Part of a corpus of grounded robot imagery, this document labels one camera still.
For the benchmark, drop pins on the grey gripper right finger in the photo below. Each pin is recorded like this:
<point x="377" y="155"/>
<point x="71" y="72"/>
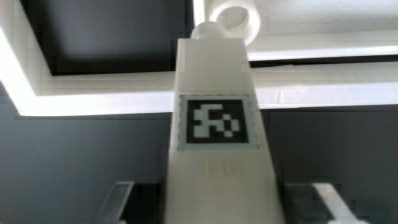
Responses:
<point x="315" y="205"/>

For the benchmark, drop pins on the white desk top tray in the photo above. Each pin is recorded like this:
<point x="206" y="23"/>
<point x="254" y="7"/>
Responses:
<point x="304" y="29"/>

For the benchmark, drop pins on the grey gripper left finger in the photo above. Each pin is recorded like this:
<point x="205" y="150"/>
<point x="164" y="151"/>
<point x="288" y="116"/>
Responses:
<point x="132" y="206"/>

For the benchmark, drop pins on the white U-shaped obstacle frame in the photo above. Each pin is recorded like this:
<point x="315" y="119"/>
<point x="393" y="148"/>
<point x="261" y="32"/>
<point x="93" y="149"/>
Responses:
<point x="292" y="87"/>

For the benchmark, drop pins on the white desk leg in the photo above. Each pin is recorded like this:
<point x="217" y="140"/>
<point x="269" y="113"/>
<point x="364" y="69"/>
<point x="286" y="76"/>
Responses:
<point x="221" y="185"/>

